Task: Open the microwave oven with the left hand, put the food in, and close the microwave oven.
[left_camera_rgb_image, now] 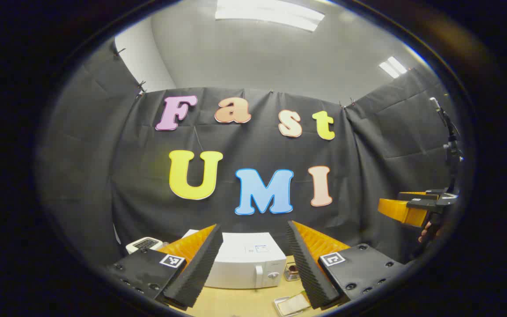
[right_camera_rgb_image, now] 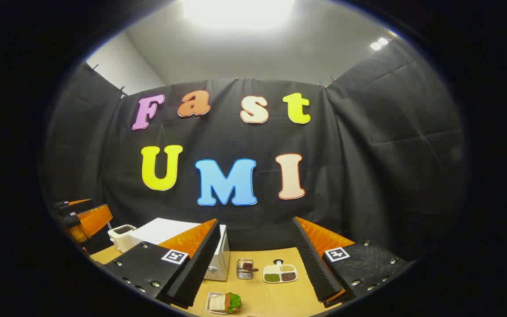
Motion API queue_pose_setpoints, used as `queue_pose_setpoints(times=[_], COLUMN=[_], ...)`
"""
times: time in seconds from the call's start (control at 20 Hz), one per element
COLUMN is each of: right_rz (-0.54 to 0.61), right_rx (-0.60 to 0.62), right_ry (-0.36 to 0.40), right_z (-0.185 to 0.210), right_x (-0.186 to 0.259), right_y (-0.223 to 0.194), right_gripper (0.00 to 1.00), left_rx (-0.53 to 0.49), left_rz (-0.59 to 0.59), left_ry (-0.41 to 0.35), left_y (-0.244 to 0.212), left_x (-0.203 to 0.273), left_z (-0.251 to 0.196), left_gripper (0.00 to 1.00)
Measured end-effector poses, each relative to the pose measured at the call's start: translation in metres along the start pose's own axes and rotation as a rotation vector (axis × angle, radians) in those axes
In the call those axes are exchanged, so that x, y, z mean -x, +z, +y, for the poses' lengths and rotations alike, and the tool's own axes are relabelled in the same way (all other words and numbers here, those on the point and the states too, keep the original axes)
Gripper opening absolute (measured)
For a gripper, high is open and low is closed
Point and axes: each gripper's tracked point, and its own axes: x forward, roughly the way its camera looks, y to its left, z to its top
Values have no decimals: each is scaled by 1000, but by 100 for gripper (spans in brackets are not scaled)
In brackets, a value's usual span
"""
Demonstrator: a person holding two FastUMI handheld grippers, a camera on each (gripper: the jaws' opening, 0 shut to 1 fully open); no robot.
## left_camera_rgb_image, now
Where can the white rectangular tray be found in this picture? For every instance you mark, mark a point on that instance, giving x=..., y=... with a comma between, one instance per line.
x=282, y=307

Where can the small ceiling light panel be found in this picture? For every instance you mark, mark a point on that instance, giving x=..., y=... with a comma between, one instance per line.
x=393, y=67

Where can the black camera stand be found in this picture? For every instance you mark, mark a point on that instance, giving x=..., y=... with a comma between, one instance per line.
x=451, y=145

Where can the metal utensil holder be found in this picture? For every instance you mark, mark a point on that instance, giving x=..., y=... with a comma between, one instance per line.
x=292, y=272

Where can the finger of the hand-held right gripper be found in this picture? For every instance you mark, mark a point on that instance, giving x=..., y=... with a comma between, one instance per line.
x=420, y=195
x=398, y=211

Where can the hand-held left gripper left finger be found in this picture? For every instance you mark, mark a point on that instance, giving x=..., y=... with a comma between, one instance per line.
x=196, y=273

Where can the white toaster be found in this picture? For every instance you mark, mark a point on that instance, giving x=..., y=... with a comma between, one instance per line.
x=143, y=244

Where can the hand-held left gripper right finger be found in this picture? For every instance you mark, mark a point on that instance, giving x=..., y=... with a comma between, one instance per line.
x=308, y=277

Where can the large ceiling light panel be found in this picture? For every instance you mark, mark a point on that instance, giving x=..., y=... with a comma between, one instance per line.
x=271, y=13

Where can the white microwave oven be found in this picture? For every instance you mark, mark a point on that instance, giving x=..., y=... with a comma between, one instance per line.
x=244, y=264

